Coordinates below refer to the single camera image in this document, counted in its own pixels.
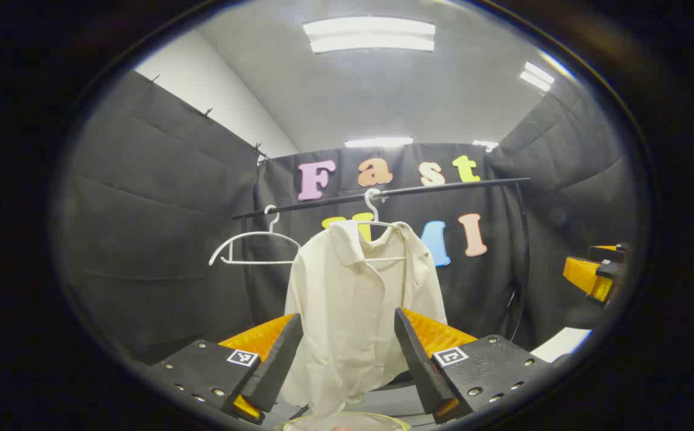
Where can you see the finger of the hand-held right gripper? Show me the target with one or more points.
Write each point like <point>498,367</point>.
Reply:
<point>586,275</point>
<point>613,254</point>

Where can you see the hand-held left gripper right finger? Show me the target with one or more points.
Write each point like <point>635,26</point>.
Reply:
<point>422,371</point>

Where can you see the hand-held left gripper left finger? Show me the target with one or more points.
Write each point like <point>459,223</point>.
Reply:
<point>278,371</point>

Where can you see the pale laundry hamper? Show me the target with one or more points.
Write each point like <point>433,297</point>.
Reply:
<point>323,421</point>

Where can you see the cream collared shirt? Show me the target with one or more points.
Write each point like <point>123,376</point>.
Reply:
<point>347,299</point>

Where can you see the small white clothes hanger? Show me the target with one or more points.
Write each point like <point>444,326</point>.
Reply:
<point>257,262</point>

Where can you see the large white clothes hanger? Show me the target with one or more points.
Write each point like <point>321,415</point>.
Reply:
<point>374,212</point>

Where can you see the white flat panel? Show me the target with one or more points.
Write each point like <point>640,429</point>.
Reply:
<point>562,342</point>

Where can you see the black backdrop cloth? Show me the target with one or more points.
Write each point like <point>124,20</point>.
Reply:
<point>161,239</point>

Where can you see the large ceiling light panel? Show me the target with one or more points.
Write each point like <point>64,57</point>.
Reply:
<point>371,35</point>

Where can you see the black clothes rail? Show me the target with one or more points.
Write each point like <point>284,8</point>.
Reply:
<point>454,185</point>

